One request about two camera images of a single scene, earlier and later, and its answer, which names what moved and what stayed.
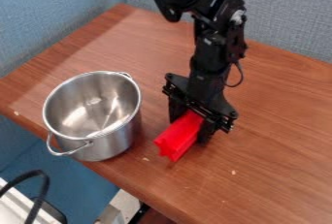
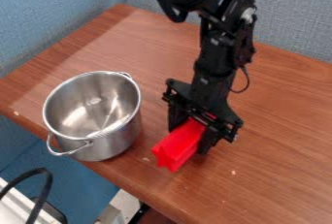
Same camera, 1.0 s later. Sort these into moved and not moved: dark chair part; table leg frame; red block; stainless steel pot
Moved: red block
Not moved: table leg frame; dark chair part; stainless steel pot
